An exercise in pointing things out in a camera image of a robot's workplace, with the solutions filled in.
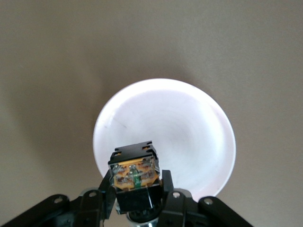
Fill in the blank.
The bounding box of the orange and black switch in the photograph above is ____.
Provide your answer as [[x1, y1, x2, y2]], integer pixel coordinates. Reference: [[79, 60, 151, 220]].
[[107, 140, 164, 223]]

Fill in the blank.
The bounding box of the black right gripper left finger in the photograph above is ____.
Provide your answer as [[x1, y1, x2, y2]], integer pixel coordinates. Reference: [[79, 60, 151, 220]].
[[0, 170, 117, 227]]

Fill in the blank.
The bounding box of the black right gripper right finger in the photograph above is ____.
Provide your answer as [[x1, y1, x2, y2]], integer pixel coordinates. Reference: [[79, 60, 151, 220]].
[[157, 168, 254, 227]]

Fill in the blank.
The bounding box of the pink round plate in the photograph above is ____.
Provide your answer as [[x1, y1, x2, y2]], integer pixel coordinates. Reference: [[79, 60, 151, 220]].
[[92, 79, 237, 202]]

